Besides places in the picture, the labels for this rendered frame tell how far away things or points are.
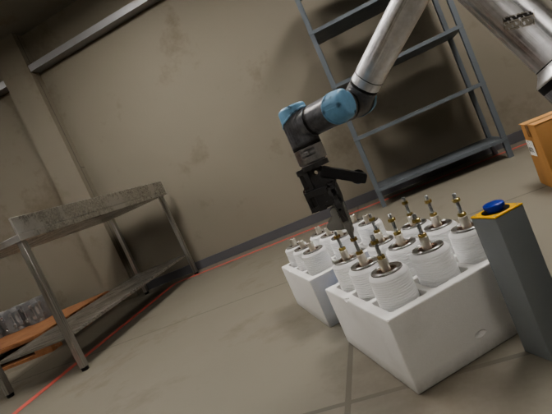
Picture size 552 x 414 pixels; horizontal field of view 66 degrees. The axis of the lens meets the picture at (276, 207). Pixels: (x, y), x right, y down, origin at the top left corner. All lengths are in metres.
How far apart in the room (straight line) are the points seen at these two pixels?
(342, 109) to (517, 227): 0.43
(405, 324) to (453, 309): 0.12
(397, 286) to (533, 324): 0.27
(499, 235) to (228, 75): 3.19
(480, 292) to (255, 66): 3.06
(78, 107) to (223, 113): 1.43
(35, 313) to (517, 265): 4.26
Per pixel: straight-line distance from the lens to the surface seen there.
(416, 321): 0.99
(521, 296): 0.98
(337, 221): 1.08
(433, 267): 1.04
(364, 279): 1.09
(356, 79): 1.09
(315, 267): 1.50
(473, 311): 1.07
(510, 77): 3.83
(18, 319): 4.85
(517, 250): 0.95
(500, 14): 0.83
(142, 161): 4.17
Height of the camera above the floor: 0.57
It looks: 5 degrees down
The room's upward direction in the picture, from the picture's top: 24 degrees counter-clockwise
